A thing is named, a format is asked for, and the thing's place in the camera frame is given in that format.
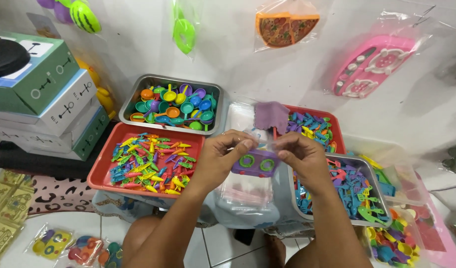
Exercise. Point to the person's left hand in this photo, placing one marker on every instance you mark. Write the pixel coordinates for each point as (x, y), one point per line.
(220, 160)

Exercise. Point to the person's right hand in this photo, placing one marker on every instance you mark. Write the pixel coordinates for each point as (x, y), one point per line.
(308, 160)

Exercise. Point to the purple toy stove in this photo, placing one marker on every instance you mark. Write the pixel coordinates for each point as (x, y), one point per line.
(256, 163)

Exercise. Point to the small clear plastic bag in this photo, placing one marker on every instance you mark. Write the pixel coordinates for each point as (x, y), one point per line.
(267, 139)

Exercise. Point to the heap of blue purple toys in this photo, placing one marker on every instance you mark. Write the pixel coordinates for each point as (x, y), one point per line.
(311, 128)

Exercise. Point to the stack of clear plastic bags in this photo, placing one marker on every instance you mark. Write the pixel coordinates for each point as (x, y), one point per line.
(246, 201)

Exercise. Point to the red tray with blue toys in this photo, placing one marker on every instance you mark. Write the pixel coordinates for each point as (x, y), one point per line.
(334, 119)

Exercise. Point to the heap of toy utensils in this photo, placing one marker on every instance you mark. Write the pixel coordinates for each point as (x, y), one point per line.
(349, 190)

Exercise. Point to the purple toy spatula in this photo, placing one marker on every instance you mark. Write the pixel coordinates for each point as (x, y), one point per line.
(271, 114)

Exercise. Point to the heap of small toy vegetables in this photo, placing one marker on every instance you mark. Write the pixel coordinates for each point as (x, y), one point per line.
(153, 163)

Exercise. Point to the heap of colourful toy pans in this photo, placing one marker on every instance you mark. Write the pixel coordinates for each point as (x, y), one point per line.
(176, 108)

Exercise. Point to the metal tray with toy utensils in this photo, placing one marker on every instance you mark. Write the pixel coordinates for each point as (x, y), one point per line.
(377, 186)

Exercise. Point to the clear plastic tub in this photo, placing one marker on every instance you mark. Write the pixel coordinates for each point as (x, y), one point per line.
(403, 182)

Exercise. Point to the person's right leg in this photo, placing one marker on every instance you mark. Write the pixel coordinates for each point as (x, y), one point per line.
(276, 253)

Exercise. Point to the person's leg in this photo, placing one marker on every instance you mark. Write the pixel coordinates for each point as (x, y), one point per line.
(137, 242)
(276, 253)

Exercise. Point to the metal tray with toy pans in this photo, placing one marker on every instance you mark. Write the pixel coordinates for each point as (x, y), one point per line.
(133, 100)

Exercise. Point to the light blue table cloth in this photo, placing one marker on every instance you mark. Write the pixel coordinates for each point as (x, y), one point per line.
(116, 204)

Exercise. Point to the hanging bag with pink stove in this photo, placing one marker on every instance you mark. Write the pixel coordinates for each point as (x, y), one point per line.
(373, 65)

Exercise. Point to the person's left leg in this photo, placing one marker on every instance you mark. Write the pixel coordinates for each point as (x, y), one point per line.
(137, 242)

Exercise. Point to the red tray with toy vegetables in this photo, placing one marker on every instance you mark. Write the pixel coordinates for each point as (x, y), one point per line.
(103, 167)

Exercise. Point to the clear tub of mixed toys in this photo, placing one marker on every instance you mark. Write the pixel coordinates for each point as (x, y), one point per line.
(393, 242)

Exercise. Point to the hanging bag with green toy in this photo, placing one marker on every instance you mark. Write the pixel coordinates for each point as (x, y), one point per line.
(184, 35)

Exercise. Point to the hanging bag with toy pizza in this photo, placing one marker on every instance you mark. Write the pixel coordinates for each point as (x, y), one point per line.
(283, 29)

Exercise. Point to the yellow toy duck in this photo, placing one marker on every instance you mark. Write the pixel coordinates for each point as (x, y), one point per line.
(103, 95)

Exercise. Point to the packet with green orange toys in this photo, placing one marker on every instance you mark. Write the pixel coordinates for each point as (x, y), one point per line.
(112, 255)

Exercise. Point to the pink plastic tray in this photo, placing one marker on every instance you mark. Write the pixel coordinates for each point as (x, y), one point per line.
(440, 238)

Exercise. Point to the packet with red blue toys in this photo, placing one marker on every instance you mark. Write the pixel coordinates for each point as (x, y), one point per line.
(84, 250)

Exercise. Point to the leopard print cloth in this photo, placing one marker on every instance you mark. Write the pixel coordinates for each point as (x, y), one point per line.
(60, 195)

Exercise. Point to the black low table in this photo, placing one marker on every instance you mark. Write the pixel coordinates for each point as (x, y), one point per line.
(45, 163)

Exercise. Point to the stack of green white boxes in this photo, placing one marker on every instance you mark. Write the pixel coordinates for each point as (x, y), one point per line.
(53, 108)

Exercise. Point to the packet with yellow toy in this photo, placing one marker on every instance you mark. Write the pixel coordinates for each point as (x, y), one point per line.
(51, 244)

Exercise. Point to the hanging bag with watermelon toy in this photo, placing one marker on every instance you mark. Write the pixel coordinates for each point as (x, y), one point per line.
(83, 15)

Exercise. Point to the stack of yellow printed sheets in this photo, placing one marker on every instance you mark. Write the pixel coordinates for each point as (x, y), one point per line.
(6, 208)

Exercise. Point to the black round disc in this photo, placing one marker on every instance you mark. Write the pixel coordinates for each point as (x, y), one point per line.
(6, 57)

